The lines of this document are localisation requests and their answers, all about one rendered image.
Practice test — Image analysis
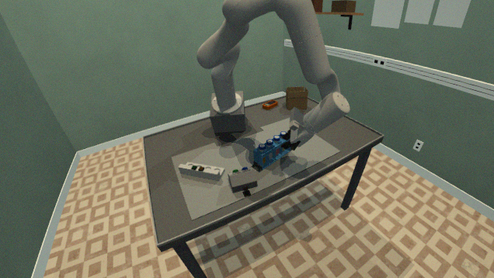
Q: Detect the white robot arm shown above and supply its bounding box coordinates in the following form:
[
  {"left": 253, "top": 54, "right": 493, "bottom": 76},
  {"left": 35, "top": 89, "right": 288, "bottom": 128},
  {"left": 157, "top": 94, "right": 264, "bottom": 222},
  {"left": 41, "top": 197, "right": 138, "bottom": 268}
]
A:
[{"left": 197, "top": 0, "right": 350, "bottom": 134}]

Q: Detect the small brown cardboard box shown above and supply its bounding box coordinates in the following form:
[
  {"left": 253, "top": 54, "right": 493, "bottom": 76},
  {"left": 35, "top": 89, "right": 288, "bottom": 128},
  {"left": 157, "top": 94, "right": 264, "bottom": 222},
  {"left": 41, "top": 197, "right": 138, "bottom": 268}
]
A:
[{"left": 286, "top": 87, "right": 308, "bottom": 109}]

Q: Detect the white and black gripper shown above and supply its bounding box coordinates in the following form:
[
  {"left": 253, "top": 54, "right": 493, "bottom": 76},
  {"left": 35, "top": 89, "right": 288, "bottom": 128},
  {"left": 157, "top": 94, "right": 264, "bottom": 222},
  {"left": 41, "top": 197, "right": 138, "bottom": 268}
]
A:
[{"left": 281, "top": 125, "right": 314, "bottom": 151}]

